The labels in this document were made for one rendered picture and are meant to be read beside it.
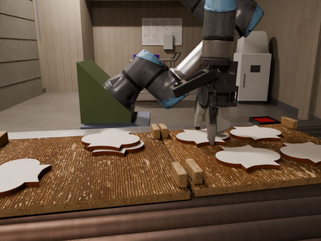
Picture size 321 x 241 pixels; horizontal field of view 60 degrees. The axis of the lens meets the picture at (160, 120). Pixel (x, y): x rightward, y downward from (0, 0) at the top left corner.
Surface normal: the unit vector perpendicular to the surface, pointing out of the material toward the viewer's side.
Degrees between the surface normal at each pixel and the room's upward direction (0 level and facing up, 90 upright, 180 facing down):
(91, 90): 90
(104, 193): 0
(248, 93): 90
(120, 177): 0
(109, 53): 90
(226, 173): 0
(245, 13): 86
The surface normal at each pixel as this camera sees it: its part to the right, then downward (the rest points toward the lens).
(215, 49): -0.29, 0.23
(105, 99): 0.04, 0.25
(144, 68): -0.11, 0.10
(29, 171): 0.00, -0.97
